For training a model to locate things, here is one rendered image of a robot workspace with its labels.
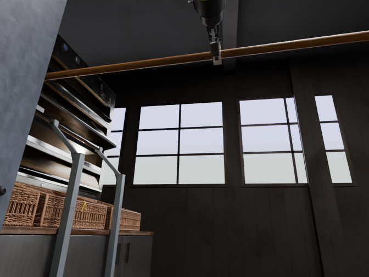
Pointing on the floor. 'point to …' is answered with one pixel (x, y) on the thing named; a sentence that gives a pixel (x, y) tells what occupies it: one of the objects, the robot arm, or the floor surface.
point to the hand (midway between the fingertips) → (216, 54)
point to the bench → (73, 252)
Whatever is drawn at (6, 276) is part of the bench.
